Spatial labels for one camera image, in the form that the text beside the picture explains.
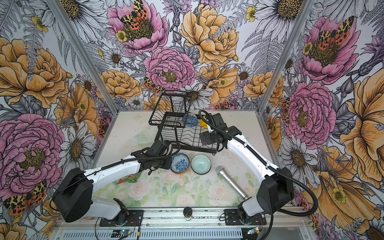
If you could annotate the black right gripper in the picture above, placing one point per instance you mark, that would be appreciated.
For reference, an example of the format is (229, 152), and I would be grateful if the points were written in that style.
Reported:
(208, 140)

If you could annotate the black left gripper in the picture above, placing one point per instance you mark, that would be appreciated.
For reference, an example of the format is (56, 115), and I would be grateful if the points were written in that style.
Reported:
(166, 165)

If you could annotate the yellow bowl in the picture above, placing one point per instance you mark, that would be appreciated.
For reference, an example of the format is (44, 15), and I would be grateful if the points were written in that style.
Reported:
(203, 124)

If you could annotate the blue floral bowl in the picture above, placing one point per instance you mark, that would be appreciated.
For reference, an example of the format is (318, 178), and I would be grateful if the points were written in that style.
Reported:
(180, 164)

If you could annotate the blue triangle pattern bowl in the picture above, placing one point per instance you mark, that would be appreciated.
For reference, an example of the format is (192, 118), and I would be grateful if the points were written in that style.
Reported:
(190, 120)

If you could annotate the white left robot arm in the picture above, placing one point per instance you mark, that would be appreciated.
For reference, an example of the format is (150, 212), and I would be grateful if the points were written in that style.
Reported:
(75, 198)

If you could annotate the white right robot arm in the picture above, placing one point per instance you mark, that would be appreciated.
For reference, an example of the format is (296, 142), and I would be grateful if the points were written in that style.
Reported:
(276, 187)

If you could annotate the green snack packet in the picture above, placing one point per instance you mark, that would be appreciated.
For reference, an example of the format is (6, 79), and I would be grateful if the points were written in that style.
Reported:
(129, 179)

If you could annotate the mint green bowl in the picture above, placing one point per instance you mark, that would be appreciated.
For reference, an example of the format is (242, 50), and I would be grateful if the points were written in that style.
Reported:
(201, 164)

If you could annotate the silver microphone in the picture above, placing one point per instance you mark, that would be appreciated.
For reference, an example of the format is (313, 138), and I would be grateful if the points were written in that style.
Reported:
(223, 174)

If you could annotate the small black knob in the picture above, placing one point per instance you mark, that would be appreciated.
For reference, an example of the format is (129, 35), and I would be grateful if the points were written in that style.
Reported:
(188, 213)

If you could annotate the black wire dish rack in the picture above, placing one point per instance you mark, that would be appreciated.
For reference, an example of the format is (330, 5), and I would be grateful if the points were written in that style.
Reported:
(167, 117)

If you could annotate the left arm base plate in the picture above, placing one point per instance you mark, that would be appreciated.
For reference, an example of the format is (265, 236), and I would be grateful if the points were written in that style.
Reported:
(125, 218)

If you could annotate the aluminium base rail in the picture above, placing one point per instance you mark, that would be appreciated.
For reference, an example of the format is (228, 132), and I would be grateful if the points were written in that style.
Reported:
(175, 218)

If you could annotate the white vented cable duct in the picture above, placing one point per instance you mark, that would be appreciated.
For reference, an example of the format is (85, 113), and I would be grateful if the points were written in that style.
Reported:
(154, 234)

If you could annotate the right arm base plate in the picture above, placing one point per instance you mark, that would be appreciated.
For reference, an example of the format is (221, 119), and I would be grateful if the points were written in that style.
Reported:
(240, 217)

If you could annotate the aluminium corner post right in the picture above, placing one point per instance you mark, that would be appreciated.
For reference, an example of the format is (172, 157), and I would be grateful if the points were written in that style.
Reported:
(291, 40)

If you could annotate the aluminium corner post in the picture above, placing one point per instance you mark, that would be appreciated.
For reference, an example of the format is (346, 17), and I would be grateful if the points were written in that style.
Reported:
(291, 40)
(76, 42)

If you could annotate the aluminium corner post left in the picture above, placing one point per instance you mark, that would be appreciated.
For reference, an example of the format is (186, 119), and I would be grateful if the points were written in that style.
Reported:
(76, 42)

